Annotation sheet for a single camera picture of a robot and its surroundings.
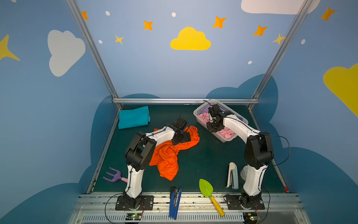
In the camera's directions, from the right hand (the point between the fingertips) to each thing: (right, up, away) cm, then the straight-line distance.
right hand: (213, 127), depth 96 cm
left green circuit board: (-47, -45, -25) cm, 70 cm away
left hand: (-18, -9, 0) cm, 20 cm away
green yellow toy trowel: (-8, -34, -18) cm, 40 cm away
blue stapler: (-26, -35, -23) cm, 49 cm away
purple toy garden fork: (-62, -29, -14) cm, 70 cm away
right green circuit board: (+14, -45, -25) cm, 53 cm away
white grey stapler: (+8, -28, -16) cm, 33 cm away
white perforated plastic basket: (+13, +14, +14) cm, 24 cm away
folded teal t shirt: (-59, +7, +18) cm, 62 cm away
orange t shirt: (-33, -18, -8) cm, 38 cm away
